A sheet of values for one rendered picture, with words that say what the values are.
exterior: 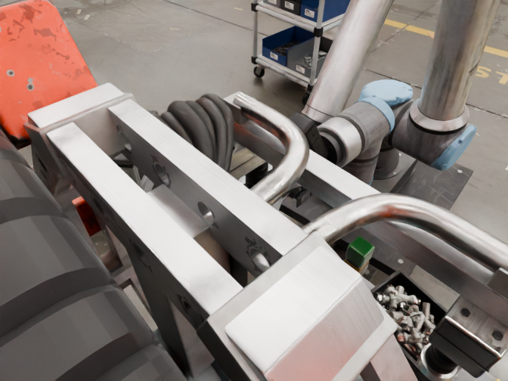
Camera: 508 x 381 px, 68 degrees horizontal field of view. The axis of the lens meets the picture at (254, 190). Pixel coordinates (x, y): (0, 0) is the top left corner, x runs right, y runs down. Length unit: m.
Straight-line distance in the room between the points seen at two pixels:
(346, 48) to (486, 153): 1.54
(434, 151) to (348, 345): 1.01
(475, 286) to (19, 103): 0.39
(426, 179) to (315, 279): 1.37
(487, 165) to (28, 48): 2.10
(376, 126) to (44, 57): 0.59
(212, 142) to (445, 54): 0.72
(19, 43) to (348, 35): 0.68
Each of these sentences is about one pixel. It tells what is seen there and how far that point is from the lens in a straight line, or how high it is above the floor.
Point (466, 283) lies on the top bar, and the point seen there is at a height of 0.97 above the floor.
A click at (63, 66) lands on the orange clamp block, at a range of 0.33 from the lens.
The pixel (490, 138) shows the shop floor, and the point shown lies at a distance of 2.43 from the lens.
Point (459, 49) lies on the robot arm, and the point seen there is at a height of 0.89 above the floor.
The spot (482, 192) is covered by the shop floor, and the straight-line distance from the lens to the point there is 2.06.
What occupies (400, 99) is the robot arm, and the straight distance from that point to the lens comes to 1.20.
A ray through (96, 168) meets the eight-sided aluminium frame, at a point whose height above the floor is 1.12.
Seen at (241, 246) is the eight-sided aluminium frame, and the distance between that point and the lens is 0.20.
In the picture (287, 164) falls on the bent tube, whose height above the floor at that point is 1.01.
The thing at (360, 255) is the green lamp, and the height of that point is 0.66.
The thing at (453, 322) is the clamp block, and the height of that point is 0.95.
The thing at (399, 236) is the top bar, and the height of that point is 0.97.
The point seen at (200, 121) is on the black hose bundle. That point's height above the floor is 1.04.
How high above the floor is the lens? 1.26
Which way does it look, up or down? 45 degrees down
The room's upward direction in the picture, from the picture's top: straight up
